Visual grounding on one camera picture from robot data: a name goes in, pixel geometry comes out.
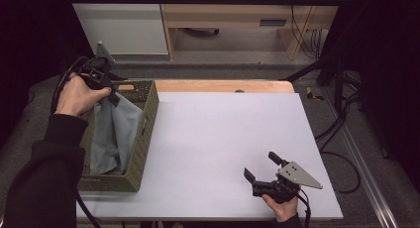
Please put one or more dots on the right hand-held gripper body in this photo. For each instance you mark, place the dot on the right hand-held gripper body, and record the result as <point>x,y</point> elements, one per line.
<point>286,182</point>

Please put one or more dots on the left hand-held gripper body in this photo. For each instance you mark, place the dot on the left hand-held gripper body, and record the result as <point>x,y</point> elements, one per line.
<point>95,72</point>

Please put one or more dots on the grey cloth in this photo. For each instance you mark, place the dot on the grey cloth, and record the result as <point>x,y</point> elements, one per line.
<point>114,135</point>

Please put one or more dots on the green woven basket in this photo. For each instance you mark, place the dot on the green woven basket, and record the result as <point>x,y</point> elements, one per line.
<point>132,138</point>

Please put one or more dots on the person's right hand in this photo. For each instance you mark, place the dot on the person's right hand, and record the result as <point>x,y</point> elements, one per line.
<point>282,208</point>

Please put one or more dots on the person's left hand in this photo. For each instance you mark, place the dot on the person's left hand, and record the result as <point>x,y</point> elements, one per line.
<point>79,97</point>

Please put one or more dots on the white table mat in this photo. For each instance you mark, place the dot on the white table mat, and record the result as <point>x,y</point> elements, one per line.
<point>211,155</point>

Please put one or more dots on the white cabinet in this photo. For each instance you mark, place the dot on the white cabinet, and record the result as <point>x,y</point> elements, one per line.
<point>122,26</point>

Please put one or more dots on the yellow black tool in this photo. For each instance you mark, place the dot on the yellow black tool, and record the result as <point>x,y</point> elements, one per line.
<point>311,93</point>

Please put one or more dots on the black metal stand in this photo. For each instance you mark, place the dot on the black metal stand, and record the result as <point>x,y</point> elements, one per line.
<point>333,69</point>

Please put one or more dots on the black horizontal bar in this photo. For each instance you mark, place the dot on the black horizontal bar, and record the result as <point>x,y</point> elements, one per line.
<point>204,0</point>

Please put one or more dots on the wooden desk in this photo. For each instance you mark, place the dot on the wooden desk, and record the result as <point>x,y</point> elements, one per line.
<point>231,23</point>

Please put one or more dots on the metal floor rail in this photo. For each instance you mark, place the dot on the metal floor rail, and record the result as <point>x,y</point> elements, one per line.
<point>363,162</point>

